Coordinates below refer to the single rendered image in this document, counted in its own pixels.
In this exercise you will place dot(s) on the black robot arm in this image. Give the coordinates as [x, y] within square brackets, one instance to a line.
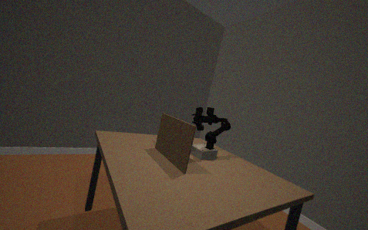
[210, 137]

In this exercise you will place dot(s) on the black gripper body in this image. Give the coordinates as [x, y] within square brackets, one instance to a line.
[202, 119]

